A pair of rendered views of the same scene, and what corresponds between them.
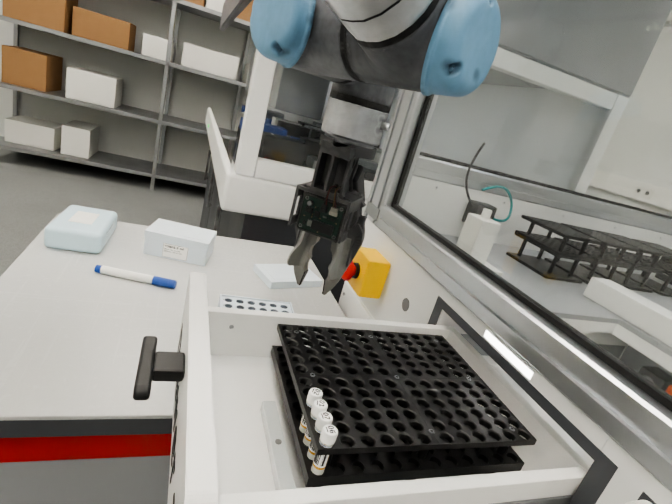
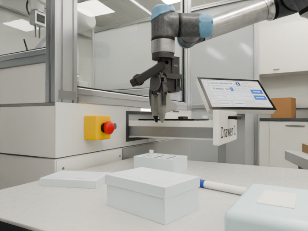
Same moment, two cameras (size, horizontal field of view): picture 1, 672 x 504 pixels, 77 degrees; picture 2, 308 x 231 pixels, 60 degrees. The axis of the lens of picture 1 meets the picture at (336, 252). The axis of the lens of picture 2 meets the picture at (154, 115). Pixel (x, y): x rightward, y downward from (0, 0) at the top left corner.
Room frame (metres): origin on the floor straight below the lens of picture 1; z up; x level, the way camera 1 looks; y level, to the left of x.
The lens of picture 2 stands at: (1.10, 0.66, 0.90)
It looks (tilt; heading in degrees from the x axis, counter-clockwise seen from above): 1 degrees up; 231
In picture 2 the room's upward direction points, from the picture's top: straight up
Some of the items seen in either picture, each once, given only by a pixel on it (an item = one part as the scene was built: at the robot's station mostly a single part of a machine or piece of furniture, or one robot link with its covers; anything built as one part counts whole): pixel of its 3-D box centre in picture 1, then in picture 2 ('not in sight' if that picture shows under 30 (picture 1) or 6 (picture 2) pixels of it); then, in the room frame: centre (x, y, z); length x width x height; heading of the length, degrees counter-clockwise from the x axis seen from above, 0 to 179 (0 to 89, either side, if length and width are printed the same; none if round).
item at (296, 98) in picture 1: (346, 107); not in sight; (2.14, 0.14, 1.13); 1.78 x 1.14 x 0.45; 23
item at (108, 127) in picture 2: (349, 269); (107, 127); (0.71, -0.03, 0.88); 0.04 x 0.03 x 0.04; 23
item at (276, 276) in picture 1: (287, 275); (77, 178); (0.85, 0.09, 0.77); 0.13 x 0.09 x 0.02; 130
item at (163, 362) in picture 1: (161, 366); (233, 117); (0.29, 0.11, 0.91); 0.07 x 0.04 x 0.01; 23
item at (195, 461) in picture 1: (189, 396); (226, 126); (0.30, 0.09, 0.87); 0.29 x 0.02 x 0.11; 23
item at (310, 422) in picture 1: (302, 377); (199, 119); (0.34, 0.00, 0.90); 0.18 x 0.02 x 0.01; 23
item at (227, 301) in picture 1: (256, 320); (160, 162); (0.62, 0.10, 0.78); 0.12 x 0.08 x 0.04; 109
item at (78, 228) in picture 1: (83, 227); (277, 216); (0.77, 0.50, 0.78); 0.15 x 0.10 x 0.04; 20
